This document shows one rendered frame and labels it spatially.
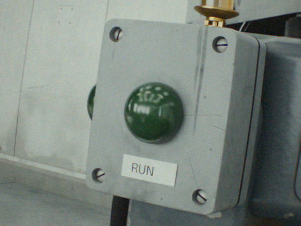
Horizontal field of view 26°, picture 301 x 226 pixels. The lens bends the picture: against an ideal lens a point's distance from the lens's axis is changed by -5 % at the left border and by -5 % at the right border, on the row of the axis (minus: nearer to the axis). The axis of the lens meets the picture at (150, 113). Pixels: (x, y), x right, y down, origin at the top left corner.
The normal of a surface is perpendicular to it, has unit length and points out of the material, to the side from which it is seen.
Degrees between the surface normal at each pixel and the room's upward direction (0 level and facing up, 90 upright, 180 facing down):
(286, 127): 90
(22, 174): 90
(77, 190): 90
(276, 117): 90
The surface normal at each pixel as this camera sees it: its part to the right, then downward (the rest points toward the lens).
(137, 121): -0.58, 0.24
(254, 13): -0.98, -0.11
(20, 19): -0.48, -0.01
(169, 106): 0.40, -0.17
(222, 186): 0.87, 0.14
